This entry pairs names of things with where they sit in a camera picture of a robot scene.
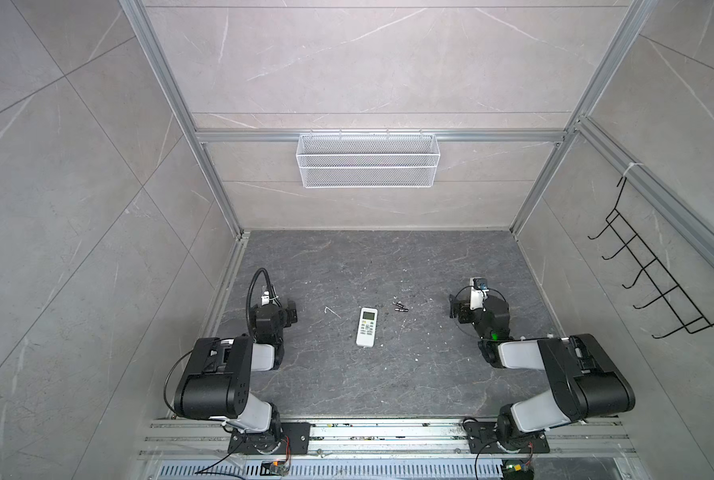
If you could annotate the white cable tie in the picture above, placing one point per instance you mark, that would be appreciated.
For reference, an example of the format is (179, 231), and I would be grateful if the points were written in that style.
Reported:
(630, 166)

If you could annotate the white remote control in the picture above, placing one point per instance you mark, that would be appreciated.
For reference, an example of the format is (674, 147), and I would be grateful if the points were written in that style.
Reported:
(367, 327)

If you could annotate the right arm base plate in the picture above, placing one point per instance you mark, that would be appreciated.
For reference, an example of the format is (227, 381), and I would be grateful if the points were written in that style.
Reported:
(489, 437)

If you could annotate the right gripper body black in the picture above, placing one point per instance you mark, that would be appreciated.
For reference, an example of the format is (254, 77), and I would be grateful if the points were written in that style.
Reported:
(459, 309)

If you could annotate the right green circuit board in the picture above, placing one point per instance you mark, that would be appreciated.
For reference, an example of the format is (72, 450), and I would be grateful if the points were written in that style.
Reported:
(515, 470)

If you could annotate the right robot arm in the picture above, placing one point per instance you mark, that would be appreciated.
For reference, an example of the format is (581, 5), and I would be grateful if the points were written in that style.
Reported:
(583, 381)

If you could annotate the aluminium mounting rail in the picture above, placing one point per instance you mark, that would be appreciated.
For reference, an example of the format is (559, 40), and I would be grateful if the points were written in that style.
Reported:
(393, 437)

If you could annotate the left green circuit board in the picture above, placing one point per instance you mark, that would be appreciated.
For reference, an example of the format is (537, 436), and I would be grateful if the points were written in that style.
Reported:
(275, 468)

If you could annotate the black wire hook rack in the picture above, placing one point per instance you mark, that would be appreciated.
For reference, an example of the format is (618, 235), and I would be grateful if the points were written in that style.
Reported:
(689, 316)

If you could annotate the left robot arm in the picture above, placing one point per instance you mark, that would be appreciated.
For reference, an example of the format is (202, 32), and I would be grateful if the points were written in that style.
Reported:
(215, 383)

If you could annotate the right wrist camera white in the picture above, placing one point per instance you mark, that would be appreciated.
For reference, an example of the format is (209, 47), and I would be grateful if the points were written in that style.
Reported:
(478, 292)

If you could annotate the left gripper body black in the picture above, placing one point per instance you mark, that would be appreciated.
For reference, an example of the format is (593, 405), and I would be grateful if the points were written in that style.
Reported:
(288, 312)

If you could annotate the green circuit board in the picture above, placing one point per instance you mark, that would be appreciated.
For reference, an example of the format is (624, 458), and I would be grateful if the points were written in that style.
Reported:
(275, 468)
(515, 470)

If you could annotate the white wire mesh basket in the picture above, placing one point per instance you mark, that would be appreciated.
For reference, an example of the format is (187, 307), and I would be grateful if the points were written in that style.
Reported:
(330, 161)

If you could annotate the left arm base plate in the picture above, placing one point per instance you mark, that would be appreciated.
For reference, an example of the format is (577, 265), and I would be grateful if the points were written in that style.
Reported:
(293, 437)

